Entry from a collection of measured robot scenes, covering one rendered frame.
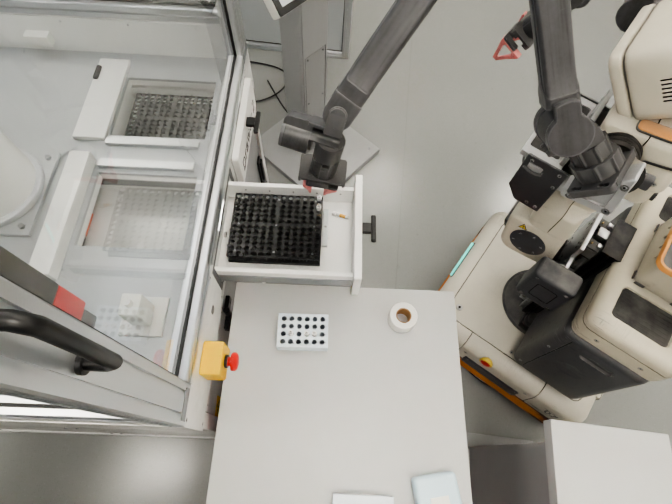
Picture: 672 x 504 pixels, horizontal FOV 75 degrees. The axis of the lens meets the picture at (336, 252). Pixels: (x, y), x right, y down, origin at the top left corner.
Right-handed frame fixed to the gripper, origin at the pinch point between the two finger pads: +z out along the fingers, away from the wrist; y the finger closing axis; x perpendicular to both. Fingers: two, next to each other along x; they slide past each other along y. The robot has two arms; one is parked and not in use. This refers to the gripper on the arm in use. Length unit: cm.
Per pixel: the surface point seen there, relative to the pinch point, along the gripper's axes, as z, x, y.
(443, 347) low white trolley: 16, 30, -37
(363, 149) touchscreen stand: 95, -86, -28
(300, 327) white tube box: 20.3, 28.2, -1.4
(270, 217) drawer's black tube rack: 9.3, 4.4, 10.1
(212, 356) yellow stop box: 7.9, 39.6, 17.3
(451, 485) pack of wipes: 10, 60, -37
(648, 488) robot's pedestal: 8, 57, -83
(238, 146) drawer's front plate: 8.7, -14.2, 21.2
